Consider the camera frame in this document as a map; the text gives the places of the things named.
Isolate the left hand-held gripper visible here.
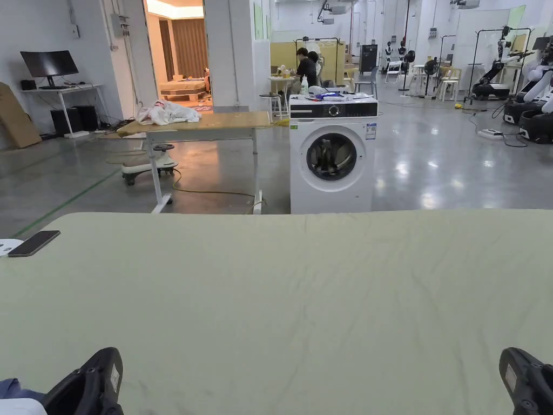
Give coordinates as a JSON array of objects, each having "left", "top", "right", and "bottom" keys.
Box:
[{"left": 0, "top": 346, "right": 125, "bottom": 415}]

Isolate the dark blue garment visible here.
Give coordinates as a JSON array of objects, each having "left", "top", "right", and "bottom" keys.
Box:
[{"left": 0, "top": 378, "right": 46, "bottom": 401}]

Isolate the dark smartphone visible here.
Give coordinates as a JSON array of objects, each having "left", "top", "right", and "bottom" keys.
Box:
[{"left": 8, "top": 230, "right": 61, "bottom": 258}]

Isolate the white plastic piece with holes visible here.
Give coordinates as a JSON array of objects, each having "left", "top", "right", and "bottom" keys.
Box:
[{"left": 0, "top": 238, "right": 25, "bottom": 258}]

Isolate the white ride-on toy car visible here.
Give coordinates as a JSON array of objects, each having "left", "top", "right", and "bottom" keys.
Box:
[{"left": 120, "top": 144, "right": 180, "bottom": 187}]

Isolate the black computer tower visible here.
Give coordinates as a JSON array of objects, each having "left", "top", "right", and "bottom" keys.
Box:
[
  {"left": 50, "top": 108, "right": 83, "bottom": 136},
  {"left": 76, "top": 105, "right": 100, "bottom": 132}
]

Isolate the white washing machine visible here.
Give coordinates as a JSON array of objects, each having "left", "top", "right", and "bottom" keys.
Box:
[{"left": 288, "top": 85, "right": 380, "bottom": 215}]

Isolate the brown cardboard sheet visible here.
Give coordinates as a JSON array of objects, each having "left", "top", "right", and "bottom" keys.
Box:
[{"left": 0, "top": 82, "right": 43, "bottom": 150}]

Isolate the robot on black wheeled base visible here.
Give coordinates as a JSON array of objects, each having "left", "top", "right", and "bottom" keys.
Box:
[{"left": 470, "top": 25, "right": 535, "bottom": 102}]

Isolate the white armed robot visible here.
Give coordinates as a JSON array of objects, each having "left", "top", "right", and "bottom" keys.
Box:
[{"left": 503, "top": 36, "right": 553, "bottom": 145}]

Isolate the white plastic stool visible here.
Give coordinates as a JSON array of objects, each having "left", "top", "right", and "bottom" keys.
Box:
[{"left": 438, "top": 77, "right": 460, "bottom": 103}]

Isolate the wooden table with white legs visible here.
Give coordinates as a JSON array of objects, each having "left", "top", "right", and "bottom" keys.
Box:
[{"left": 116, "top": 99, "right": 272, "bottom": 215}]

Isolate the black standing fan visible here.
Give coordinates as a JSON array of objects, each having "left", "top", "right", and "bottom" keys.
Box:
[
  {"left": 398, "top": 49, "right": 417, "bottom": 92},
  {"left": 422, "top": 58, "right": 440, "bottom": 101}
]

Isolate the white desk with monitor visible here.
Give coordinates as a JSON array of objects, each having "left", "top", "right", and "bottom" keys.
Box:
[{"left": 19, "top": 50, "right": 105, "bottom": 140}]

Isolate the white folding chair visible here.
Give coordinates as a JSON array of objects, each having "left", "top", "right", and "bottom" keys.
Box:
[{"left": 384, "top": 60, "right": 403, "bottom": 85}]

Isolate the grey chair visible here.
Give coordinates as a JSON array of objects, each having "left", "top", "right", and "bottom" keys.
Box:
[{"left": 354, "top": 66, "right": 381, "bottom": 101}]

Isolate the white round stool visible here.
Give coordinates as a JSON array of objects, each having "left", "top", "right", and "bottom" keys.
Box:
[{"left": 259, "top": 93, "right": 290, "bottom": 122}]

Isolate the black cabinet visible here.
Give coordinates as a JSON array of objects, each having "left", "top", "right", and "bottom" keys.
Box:
[{"left": 359, "top": 43, "right": 379, "bottom": 75}]

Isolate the yellow cable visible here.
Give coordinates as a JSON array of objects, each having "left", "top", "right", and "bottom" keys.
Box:
[{"left": 172, "top": 168, "right": 267, "bottom": 215}]

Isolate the grey wall electrical box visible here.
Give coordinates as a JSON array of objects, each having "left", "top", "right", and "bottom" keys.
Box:
[{"left": 110, "top": 12, "right": 131, "bottom": 40}]

